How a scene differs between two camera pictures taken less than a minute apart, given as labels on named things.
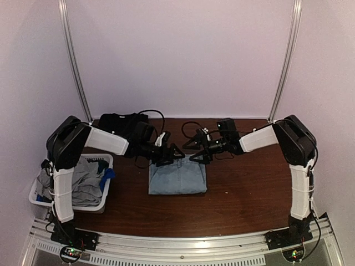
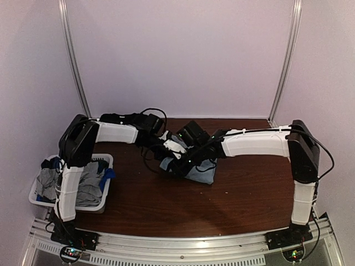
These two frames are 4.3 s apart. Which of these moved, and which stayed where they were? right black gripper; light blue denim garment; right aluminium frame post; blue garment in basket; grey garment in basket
Moved: light blue denim garment; right black gripper
Stayed: right aluminium frame post; grey garment in basket; blue garment in basket
